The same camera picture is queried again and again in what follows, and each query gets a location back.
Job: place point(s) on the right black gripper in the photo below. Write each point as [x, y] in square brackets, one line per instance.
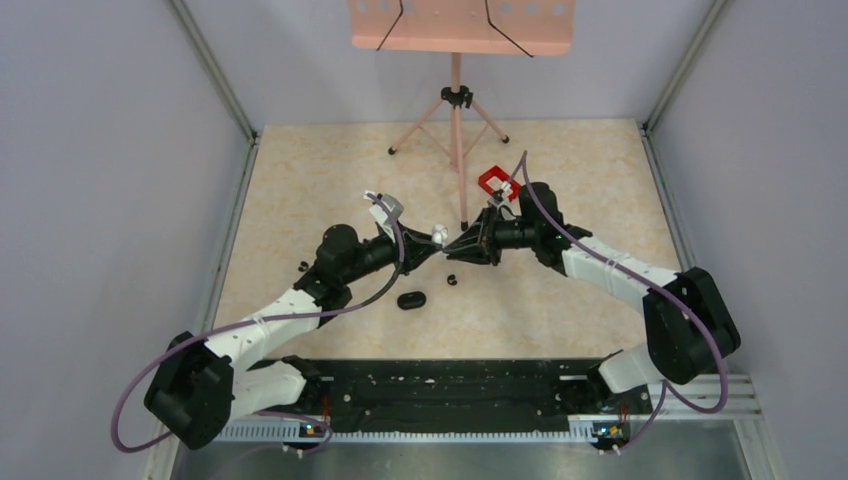
[478, 244]

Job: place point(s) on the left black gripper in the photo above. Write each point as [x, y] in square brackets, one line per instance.
[417, 248]

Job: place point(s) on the white earbud charging case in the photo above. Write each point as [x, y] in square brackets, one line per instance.
[439, 234]

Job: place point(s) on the black oval case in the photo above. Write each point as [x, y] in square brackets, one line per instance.
[411, 300]

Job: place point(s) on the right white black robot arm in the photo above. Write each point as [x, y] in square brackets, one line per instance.
[687, 323]

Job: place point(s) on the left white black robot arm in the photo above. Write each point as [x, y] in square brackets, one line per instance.
[204, 383]

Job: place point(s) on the red plastic tray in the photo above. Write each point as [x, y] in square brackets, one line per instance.
[493, 177]

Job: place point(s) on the pink music stand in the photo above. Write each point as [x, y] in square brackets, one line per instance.
[457, 28]

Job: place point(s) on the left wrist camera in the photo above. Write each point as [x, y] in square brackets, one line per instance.
[383, 207]

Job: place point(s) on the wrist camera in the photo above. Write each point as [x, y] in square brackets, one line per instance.
[504, 193]
[383, 207]

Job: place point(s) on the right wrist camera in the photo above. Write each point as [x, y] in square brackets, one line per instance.
[504, 193]

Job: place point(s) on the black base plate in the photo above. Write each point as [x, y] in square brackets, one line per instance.
[457, 396]

